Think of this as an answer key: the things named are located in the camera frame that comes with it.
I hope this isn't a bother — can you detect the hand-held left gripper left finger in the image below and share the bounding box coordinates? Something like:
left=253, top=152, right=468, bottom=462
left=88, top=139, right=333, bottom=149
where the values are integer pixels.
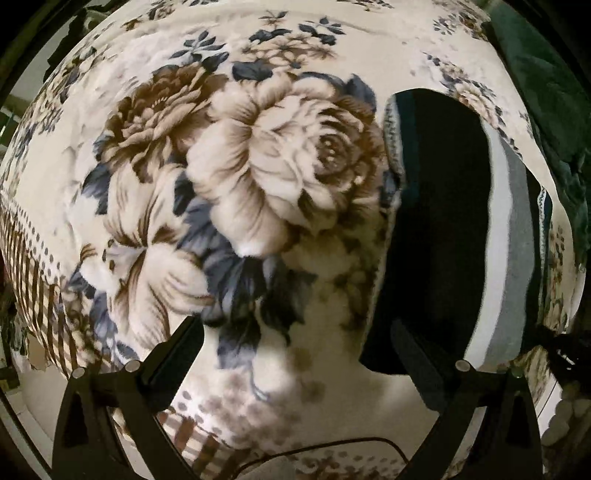
left=52, top=316, right=206, bottom=480

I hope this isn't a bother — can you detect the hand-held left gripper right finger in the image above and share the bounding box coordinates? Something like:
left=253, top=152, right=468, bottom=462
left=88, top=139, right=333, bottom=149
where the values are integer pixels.
left=390, top=318, right=542, bottom=480

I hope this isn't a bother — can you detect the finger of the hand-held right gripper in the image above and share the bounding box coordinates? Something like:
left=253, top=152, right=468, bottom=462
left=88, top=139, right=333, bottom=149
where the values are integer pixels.
left=534, top=322, right=591, bottom=389

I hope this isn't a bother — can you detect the black grey white striped sweater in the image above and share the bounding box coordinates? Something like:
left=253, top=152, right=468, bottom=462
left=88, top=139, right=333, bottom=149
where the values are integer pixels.
left=359, top=88, right=555, bottom=376

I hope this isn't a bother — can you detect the floral printed blanket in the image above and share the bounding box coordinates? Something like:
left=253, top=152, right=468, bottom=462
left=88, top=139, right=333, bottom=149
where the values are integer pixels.
left=0, top=0, right=583, bottom=480

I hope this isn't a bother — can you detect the dark green plush blanket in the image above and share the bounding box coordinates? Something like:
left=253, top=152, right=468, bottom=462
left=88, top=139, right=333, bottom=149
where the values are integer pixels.
left=488, top=4, right=591, bottom=223

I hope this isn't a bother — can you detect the black cable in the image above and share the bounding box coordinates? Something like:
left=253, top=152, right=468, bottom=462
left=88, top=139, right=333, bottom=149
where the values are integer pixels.
left=230, top=436, right=413, bottom=480

